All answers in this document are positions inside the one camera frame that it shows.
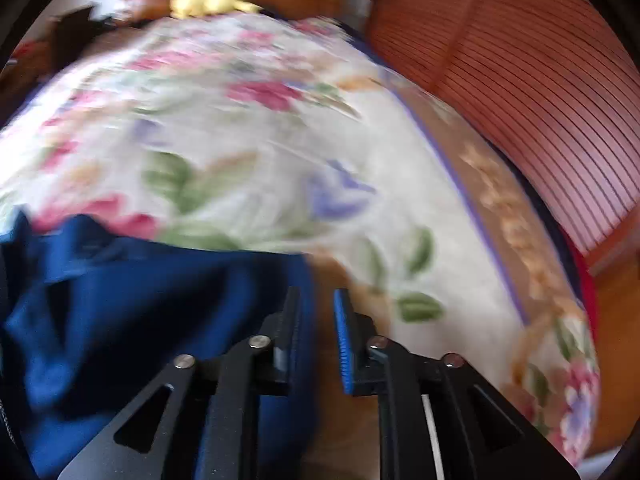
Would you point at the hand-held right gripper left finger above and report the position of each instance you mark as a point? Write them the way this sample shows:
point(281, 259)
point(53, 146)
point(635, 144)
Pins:
point(292, 340)

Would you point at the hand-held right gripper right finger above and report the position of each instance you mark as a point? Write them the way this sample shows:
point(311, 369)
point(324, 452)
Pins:
point(342, 340)

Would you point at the blue suit jacket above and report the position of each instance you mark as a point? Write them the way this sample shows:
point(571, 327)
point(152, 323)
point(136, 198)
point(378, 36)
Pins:
point(150, 320)

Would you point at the floral blanket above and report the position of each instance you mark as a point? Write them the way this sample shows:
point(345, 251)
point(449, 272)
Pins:
point(275, 160)

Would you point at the blue bed sheet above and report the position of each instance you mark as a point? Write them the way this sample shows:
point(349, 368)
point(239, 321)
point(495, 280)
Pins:
point(365, 45)

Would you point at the wooden louvered wardrobe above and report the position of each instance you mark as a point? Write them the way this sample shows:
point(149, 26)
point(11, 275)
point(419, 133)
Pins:
point(525, 85)

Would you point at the black chair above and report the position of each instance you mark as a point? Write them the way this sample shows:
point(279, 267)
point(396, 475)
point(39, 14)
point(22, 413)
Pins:
point(77, 35)

